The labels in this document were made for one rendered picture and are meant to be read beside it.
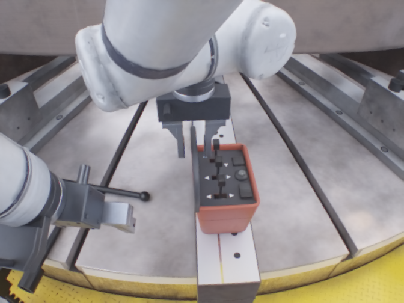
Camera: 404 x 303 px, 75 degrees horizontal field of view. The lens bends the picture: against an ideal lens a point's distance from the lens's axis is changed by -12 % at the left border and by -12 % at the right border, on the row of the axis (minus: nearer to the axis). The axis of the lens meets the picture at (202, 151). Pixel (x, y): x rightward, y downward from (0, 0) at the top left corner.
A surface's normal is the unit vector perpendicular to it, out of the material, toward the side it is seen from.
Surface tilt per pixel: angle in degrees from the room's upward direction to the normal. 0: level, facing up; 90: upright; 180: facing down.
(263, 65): 94
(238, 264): 0
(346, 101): 71
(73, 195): 25
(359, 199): 0
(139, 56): 119
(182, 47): 133
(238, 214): 97
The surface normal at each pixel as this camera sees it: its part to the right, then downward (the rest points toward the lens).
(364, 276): 0.00, -0.73
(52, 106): 0.89, -0.01
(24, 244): -0.14, -0.40
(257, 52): 0.54, 0.55
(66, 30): -0.16, 0.67
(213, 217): 0.07, 0.76
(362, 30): 0.27, 0.65
